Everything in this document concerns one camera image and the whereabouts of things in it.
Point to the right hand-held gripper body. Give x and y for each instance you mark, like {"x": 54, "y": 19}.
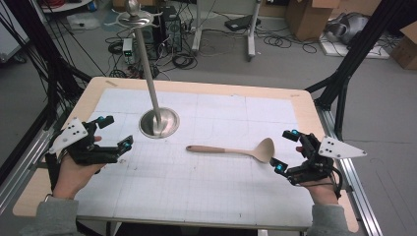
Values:
{"x": 319, "y": 164}

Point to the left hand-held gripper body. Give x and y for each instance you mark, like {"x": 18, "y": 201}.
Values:
{"x": 70, "y": 134}

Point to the wooden spoon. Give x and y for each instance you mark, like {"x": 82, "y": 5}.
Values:
{"x": 226, "y": 150}

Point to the metal utensil stand with hooks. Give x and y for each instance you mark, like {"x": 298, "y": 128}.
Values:
{"x": 152, "y": 88}

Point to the person's right hand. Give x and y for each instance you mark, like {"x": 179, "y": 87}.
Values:
{"x": 323, "y": 194}

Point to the person's left hand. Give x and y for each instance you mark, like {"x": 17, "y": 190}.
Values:
{"x": 70, "y": 178}

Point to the silver wrist watch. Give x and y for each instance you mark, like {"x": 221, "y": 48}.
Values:
{"x": 48, "y": 196}

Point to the small power supply unit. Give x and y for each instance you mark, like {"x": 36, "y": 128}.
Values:
{"x": 128, "y": 50}

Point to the white grid mat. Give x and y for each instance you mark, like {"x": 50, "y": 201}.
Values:
{"x": 203, "y": 183}

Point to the clear plastic bag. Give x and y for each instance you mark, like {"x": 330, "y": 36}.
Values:
{"x": 83, "y": 21}

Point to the white metal stand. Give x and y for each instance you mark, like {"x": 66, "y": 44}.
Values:
{"x": 250, "y": 32}

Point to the black computer tower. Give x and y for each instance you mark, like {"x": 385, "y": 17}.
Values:
{"x": 172, "y": 31}

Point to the large cardboard box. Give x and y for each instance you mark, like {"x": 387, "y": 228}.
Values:
{"x": 308, "y": 19}

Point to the white flat board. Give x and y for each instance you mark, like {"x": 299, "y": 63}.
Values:
{"x": 373, "y": 52}

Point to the white round table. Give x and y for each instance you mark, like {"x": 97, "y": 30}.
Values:
{"x": 65, "y": 7}

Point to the silver bag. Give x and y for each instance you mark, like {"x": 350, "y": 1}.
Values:
{"x": 350, "y": 28}

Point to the black flat box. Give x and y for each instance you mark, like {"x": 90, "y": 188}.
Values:
{"x": 241, "y": 23}

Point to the small cardboard box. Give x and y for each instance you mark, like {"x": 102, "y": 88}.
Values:
{"x": 406, "y": 49}

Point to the black metal bracket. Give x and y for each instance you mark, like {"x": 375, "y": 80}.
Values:
{"x": 348, "y": 188}

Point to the aluminium rail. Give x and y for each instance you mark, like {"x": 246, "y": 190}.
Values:
{"x": 19, "y": 167}
{"x": 360, "y": 196}

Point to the black metal frame post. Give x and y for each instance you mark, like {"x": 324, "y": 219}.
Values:
{"x": 52, "y": 82}
{"x": 360, "y": 49}

